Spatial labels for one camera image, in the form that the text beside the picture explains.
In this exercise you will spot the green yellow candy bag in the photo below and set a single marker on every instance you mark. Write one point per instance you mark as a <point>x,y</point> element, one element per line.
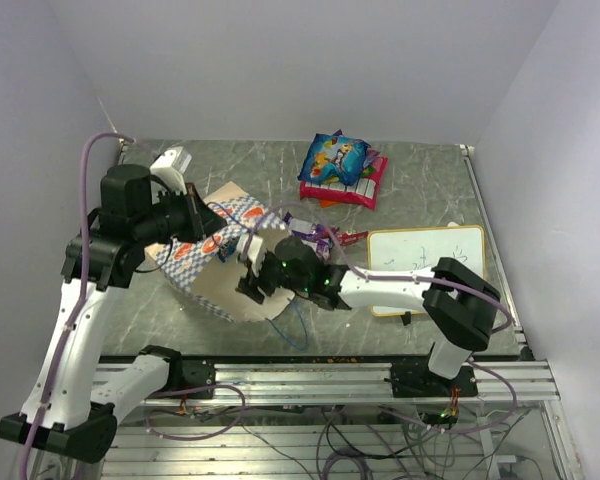
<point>368,168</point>

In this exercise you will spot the brown m&m's packet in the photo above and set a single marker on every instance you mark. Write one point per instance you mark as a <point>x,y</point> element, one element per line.
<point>227,249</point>

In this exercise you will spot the blue candy bag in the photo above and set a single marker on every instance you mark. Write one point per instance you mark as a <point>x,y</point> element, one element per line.
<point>334,158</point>

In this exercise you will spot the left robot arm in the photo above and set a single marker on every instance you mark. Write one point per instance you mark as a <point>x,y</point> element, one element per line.
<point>64,414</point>

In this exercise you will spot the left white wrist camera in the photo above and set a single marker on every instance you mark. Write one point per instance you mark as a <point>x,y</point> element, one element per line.
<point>170,167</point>

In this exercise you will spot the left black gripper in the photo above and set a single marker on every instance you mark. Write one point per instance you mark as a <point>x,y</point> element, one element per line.
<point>202,219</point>

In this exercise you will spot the blue checkered paper bag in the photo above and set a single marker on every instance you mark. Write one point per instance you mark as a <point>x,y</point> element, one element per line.
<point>195,270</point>

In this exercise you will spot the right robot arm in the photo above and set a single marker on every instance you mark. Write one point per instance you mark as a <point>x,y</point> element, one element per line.
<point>461,304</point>

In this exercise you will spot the small whiteboard with writing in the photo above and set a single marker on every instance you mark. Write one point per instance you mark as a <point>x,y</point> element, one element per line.
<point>421,248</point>

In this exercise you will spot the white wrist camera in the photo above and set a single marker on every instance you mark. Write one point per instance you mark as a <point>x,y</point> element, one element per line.
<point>170,167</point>
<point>251,252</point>

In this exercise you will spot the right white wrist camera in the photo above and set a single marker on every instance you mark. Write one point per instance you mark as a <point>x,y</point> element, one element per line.
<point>251,252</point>

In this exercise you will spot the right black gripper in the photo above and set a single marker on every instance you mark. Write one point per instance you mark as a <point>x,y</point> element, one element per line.
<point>249,285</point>

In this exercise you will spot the purple candy packet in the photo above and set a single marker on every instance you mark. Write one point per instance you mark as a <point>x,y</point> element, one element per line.
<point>311,234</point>

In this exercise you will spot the red white snack bag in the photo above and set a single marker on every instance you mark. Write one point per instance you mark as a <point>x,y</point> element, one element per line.
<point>363,193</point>

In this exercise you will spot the aluminium rail frame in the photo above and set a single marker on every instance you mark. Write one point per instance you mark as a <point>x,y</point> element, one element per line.
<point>253,407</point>

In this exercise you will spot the orange snack packet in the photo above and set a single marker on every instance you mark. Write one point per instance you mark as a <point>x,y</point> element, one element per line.
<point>328,203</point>

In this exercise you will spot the small red snack packet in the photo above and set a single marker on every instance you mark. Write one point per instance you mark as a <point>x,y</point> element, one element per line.
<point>347,238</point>

